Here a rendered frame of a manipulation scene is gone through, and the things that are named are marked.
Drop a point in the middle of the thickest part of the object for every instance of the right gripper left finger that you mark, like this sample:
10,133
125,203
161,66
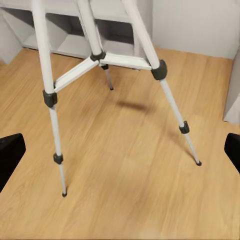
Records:
12,149

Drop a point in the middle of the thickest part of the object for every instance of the bookcase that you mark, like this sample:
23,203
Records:
63,39

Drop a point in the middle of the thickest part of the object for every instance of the camera tripod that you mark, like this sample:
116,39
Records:
101,59

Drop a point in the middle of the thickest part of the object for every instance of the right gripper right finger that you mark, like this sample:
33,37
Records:
232,149

